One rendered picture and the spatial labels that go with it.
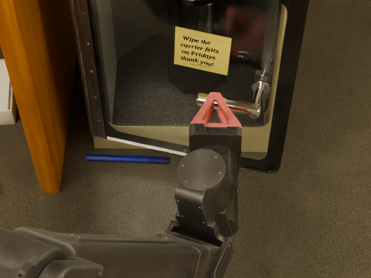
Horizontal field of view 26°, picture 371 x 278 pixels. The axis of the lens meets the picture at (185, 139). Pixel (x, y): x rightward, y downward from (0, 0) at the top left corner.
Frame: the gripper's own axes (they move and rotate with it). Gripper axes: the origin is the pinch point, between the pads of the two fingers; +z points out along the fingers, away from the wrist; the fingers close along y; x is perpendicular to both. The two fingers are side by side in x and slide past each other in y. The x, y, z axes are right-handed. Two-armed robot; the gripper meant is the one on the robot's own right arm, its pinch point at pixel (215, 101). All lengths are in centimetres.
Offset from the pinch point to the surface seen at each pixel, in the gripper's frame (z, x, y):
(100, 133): 8.4, 18.1, -19.6
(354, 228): -5.0, -22.8, -26.0
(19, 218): -4.0, 30.7, -25.9
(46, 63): 9.5, 24.7, -3.5
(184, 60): 5.2, 4.2, 2.5
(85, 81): 8.5, 19.0, -6.4
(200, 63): 4.7, 2.0, 2.4
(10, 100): 17.8, 34.8, -23.3
